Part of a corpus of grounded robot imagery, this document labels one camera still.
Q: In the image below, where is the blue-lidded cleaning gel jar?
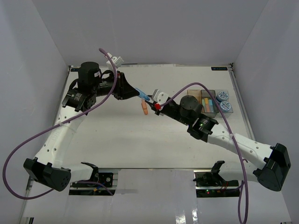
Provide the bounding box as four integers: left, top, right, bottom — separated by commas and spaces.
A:
216, 91, 229, 103

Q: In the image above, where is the blue highlighter pen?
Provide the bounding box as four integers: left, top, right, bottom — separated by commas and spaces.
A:
208, 99, 215, 112

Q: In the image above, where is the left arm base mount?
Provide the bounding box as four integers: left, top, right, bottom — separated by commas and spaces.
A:
69, 172, 118, 196

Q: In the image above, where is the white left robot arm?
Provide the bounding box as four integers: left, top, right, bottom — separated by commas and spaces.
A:
23, 62, 140, 191

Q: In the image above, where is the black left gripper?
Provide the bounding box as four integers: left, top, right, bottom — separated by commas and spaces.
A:
93, 71, 141, 100

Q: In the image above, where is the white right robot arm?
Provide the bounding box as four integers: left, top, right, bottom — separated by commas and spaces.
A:
149, 91, 291, 191

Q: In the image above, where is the orange highlighter pen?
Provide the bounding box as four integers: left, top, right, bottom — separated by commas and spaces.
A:
204, 98, 209, 108

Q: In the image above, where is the amber transparent tray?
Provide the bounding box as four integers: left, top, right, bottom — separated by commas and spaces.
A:
187, 90, 201, 102

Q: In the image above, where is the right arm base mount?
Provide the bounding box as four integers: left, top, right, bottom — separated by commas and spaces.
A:
193, 171, 240, 198

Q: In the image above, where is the grey transparent tray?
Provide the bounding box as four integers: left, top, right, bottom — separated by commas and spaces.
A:
201, 90, 219, 118

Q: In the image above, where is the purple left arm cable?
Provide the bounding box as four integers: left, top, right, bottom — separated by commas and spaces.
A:
2, 48, 121, 200

